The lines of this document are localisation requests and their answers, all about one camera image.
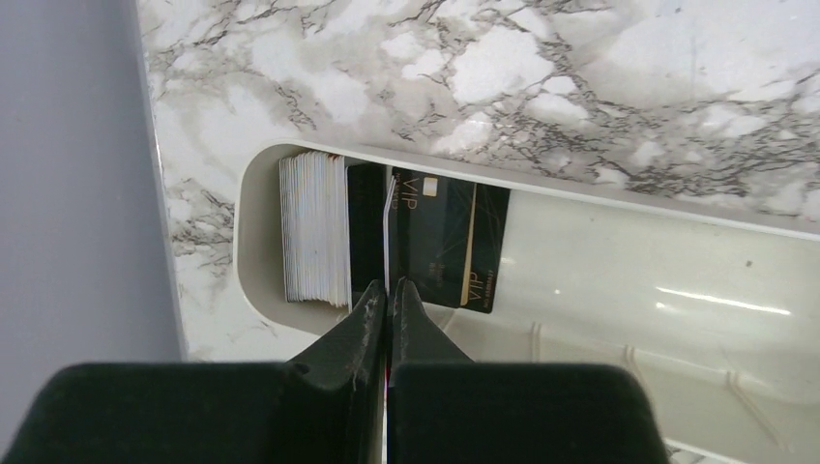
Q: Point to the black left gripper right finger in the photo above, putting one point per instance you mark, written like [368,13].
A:
[443,407]

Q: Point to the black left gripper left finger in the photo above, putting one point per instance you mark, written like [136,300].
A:
[322,406]

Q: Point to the plain black card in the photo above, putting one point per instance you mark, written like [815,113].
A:
[370,188]

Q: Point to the black vip card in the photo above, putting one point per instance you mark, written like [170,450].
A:
[429,226]
[491,208]

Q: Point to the white card in tray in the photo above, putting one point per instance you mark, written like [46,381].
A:
[314,226]

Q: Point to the white plastic tray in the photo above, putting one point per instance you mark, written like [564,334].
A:
[714,312]

